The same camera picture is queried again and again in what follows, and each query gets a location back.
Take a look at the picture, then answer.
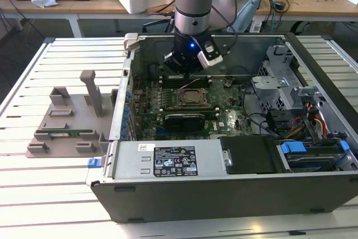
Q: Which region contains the grey case latch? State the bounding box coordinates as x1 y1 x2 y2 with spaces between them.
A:
123 32 140 52

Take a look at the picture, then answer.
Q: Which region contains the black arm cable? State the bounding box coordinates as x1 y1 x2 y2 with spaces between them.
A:
222 0 240 57

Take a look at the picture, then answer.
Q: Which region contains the dark grey PC case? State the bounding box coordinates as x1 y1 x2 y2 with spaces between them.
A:
85 32 358 224

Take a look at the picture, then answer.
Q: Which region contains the black graphics card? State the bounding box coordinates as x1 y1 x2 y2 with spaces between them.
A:
163 113 207 133

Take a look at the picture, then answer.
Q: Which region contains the crumpled white paper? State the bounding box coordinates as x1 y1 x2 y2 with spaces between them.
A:
30 0 59 9

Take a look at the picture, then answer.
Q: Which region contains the hard disk in blue carrier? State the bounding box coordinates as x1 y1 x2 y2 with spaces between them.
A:
276 140 351 173

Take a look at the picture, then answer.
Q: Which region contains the green motherboard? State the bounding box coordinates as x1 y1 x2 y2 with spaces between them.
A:
131 78 254 141

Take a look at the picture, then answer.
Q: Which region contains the green RAM stick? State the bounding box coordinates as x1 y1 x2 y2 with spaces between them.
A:
36 129 93 136
163 106 218 115

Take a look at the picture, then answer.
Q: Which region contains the black plastic bracket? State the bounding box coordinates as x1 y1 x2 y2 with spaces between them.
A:
265 109 291 136

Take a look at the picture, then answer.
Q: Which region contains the metal socket cover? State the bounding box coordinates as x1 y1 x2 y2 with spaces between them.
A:
177 89 209 108

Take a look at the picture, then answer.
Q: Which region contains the grey-brown parts rack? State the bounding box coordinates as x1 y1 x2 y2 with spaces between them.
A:
24 70 120 159

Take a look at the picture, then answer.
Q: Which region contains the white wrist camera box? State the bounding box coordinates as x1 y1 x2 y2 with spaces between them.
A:
196 41 224 69

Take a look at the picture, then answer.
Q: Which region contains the black RAM slot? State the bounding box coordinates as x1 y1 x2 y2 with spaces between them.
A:
161 75 210 79
161 78 210 82
161 80 210 85
161 83 210 88

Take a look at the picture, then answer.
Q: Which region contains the metal locking lever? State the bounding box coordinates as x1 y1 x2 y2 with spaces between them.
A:
180 78 201 89

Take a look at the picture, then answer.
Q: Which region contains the CPU socket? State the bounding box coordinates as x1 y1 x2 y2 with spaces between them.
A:
175 87 210 109

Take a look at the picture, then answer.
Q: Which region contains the red yellow wire bundle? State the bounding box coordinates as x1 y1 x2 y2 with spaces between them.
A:
290 103 328 140

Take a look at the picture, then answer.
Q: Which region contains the silver power supply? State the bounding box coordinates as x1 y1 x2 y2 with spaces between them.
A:
102 139 228 181

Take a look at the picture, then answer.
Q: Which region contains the black wire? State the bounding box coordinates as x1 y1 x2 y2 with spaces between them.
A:
242 82 280 140

